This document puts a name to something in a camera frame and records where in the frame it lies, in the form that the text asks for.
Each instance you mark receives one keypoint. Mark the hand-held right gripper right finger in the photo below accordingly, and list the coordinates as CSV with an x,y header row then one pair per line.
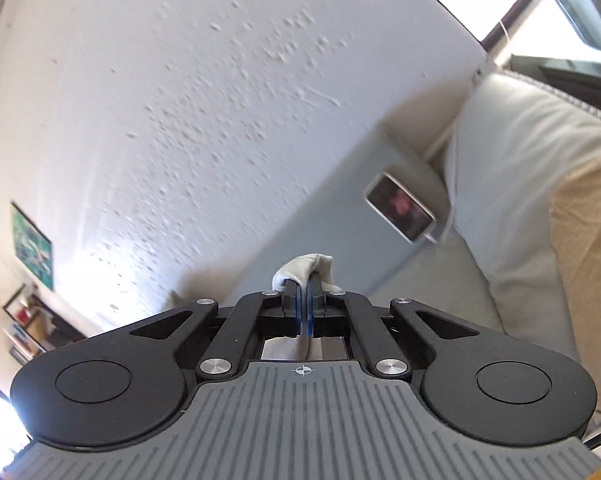
x,y
311,311

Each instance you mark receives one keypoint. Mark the white cloth garment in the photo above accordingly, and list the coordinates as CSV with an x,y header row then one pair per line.
x,y
305,265

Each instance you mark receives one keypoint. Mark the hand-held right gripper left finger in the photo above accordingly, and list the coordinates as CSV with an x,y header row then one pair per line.
x,y
296,311

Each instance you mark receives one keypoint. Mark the teal wall picture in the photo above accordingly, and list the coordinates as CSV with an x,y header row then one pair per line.
x,y
32,247

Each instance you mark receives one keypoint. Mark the cluttered wall shelf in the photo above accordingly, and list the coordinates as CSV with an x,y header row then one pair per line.
x,y
30,325

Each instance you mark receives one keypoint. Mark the smartphone with white case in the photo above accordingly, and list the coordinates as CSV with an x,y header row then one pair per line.
x,y
399,208

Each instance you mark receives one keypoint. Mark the dark furniture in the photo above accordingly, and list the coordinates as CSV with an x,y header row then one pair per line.
x,y
580,75

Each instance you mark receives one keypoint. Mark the cream sofa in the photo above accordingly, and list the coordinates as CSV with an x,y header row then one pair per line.
x,y
500,160

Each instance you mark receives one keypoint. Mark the tan blanket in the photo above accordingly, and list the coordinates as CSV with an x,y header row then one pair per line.
x,y
587,240

